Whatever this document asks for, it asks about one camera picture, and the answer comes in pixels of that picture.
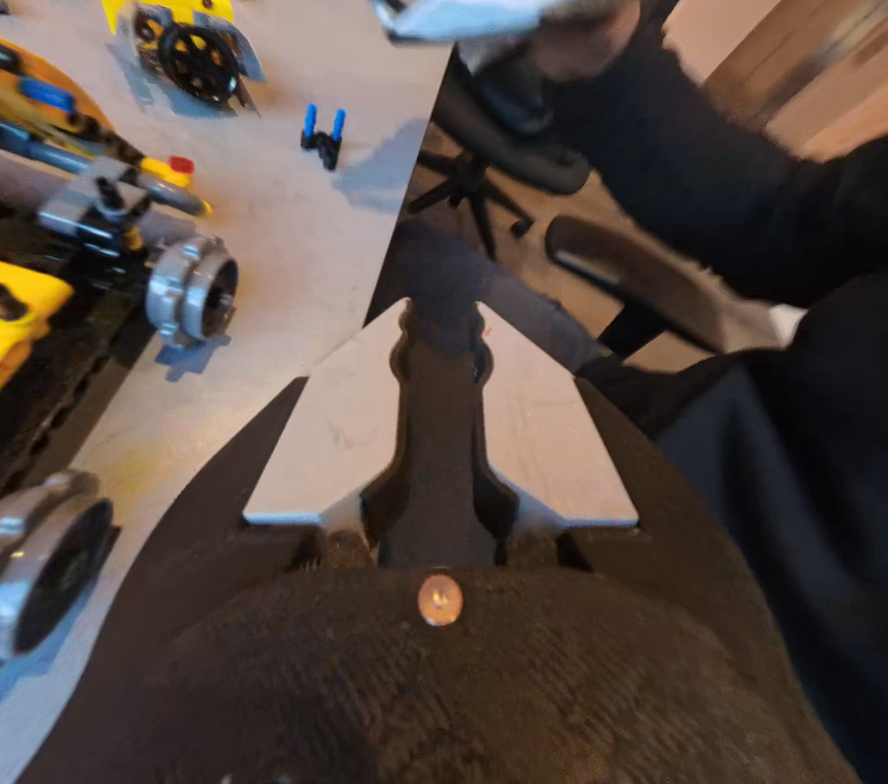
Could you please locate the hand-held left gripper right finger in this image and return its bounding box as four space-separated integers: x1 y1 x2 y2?
472 300 641 535

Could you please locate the person's right hand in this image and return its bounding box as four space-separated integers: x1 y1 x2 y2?
544 0 646 84

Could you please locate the black connector piece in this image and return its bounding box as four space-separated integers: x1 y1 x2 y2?
300 130 342 171

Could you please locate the yellow grey wheel assembly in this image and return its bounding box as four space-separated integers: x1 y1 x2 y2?
93 0 266 108

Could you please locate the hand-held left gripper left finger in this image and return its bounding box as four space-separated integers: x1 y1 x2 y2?
243 297 417 535

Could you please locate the yellow toy brick car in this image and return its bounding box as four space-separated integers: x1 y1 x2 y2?
0 38 240 667

